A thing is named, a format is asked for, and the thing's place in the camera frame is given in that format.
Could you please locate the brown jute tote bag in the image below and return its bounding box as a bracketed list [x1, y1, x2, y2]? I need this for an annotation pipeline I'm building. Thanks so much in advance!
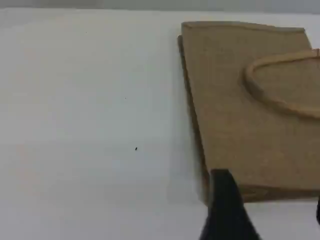
[177, 21, 320, 205]

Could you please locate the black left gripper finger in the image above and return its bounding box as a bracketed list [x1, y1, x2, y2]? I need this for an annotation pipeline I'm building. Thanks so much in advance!
[315, 194, 320, 225]
[198, 168, 261, 240]

